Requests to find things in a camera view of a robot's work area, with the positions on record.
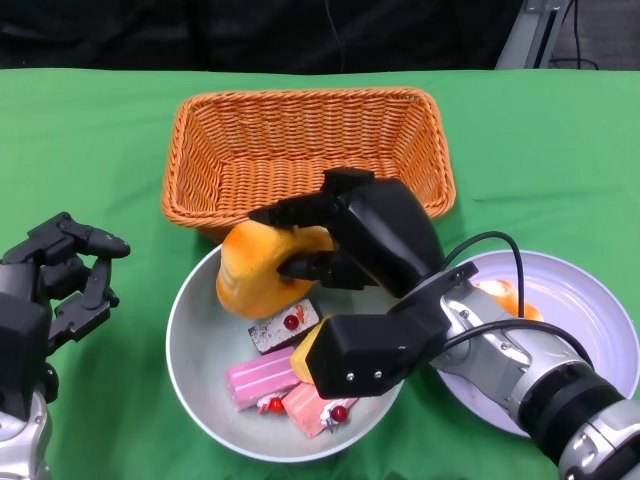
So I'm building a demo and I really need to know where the salmon cake slice with cherry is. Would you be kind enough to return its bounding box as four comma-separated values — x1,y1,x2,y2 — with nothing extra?
280,382,359,440

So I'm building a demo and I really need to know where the orange wicker basket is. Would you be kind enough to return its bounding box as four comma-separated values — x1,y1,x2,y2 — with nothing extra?
160,87,457,244

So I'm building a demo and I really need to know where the chocolate cake slice with cherry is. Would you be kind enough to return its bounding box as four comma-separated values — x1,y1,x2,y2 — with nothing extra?
248,298,321,356

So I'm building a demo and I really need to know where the pink striped cake slice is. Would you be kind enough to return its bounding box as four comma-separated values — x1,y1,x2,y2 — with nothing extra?
225,349,301,412

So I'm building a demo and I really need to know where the green tablecloth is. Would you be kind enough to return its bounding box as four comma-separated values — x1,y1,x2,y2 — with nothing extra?
0,67,640,480

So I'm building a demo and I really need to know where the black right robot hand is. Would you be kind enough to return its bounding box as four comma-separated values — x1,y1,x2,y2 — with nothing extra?
248,168,444,299

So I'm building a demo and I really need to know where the black backdrop curtain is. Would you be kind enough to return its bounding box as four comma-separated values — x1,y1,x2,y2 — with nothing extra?
0,0,526,72

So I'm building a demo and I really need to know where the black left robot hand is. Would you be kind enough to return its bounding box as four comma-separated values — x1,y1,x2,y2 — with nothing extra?
0,212,132,406

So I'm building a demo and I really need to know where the black floor cable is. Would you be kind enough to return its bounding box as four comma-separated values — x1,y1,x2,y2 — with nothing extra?
548,0,600,69

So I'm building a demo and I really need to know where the smooth orange donut bread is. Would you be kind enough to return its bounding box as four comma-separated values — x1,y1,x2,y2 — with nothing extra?
215,222,341,320

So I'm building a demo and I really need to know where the yellow cake slice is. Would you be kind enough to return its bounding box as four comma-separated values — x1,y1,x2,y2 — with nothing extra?
289,319,327,386

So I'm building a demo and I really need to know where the ribbed round bread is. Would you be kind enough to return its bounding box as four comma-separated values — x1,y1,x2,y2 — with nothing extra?
472,279,545,322

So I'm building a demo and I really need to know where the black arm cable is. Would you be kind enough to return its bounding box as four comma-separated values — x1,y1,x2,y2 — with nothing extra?
439,230,597,369

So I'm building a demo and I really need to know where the pale grey-green bowl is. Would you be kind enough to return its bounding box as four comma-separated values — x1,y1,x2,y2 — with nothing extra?
165,242,404,461

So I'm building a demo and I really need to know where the grey metal frame leg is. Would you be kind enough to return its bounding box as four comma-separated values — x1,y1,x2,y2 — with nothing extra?
494,0,571,71

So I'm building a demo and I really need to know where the lavender white plate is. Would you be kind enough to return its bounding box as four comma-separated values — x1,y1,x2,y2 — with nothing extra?
434,249,632,440

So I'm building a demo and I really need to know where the black right wrist camera housing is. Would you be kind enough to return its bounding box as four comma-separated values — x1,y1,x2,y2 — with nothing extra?
304,309,451,401

